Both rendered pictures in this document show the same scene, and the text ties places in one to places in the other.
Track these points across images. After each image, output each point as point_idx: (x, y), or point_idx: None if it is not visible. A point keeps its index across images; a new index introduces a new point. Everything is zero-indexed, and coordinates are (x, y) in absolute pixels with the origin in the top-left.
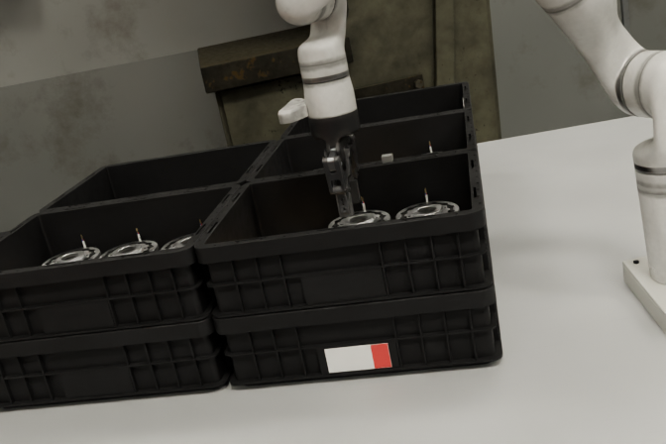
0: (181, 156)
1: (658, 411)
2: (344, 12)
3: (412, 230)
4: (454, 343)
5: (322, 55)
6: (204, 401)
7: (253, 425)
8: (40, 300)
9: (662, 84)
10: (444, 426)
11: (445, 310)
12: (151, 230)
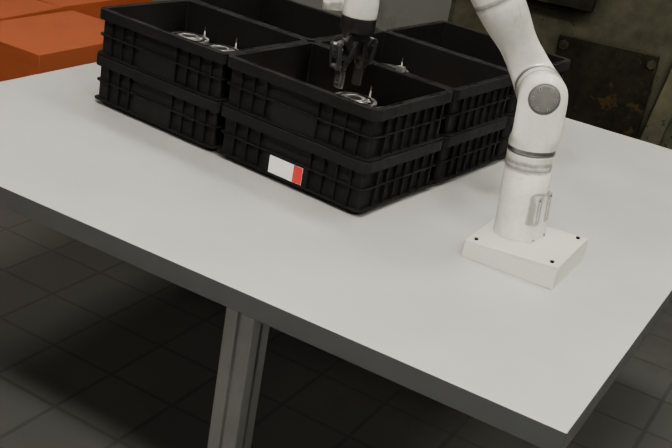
0: (315, 10)
1: (391, 268)
2: None
3: (338, 103)
4: (338, 189)
5: None
6: (197, 152)
7: (205, 171)
8: (143, 46)
9: (526, 89)
10: (287, 219)
11: (338, 164)
12: (245, 44)
